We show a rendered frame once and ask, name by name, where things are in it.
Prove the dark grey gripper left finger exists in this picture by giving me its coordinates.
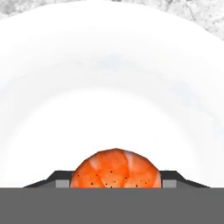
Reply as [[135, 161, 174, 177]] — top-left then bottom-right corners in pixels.
[[23, 170, 75, 189]]

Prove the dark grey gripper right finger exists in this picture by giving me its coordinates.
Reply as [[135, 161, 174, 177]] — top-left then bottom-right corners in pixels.
[[158, 170, 211, 189]]

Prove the orange piece of meat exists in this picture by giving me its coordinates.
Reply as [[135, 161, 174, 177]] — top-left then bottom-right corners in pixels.
[[69, 148, 162, 189]]

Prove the white plate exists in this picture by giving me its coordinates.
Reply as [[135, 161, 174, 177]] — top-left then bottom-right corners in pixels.
[[0, 0, 224, 189]]

